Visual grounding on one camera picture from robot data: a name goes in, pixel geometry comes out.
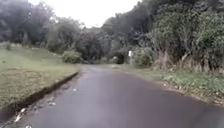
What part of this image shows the white sign post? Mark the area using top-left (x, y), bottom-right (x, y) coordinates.
top-left (127, 50), bottom-right (133, 65)

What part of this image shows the dark grey asphalt road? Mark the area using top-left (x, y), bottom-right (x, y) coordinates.
top-left (0, 64), bottom-right (224, 128)

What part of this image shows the grass verge with leaves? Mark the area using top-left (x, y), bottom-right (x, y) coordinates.
top-left (99, 63), bottom-right (224, 106)

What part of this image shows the grass slope beside road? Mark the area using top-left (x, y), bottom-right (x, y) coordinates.
top-left (0, 45), bottom-right (81, 111)

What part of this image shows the stone kerb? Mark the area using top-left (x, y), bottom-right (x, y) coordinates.
top-left (0, 70), bottom-right (80, 118)

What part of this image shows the round green bush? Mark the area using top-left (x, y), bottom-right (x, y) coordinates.
top-left (61, 50), bottom-right (84, 65)

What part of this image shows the dense wood of trees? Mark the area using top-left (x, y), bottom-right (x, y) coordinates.
top-left (0, 0), bottom-right (224, 74)

